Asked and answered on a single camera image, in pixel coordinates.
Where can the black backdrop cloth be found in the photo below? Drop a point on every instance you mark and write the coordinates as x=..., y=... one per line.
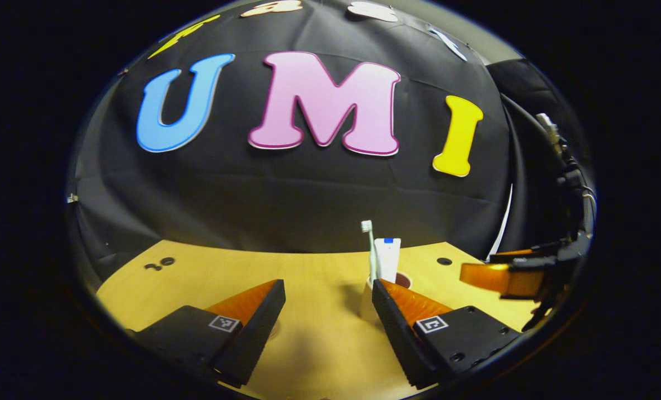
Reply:
x=308, y=194

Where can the beige cup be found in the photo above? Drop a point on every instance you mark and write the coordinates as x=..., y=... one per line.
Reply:
x=366, y=303

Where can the pale green toothbrush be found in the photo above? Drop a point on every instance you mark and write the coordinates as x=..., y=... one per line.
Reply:
x=371, y=255

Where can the white toothpaste tube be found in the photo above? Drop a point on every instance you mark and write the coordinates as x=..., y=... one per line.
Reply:
x=387, y=258

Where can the wooden desktop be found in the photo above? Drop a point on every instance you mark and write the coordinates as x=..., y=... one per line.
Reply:
x=319, y=344

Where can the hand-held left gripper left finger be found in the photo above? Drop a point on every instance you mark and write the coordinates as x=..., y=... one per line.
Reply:
x=261, y=328

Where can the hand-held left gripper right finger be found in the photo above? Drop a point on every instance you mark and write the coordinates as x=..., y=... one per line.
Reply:
x=394, y=328

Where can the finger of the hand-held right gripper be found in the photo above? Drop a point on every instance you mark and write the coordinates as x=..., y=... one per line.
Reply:
x=525, y=255
x=491, y=278

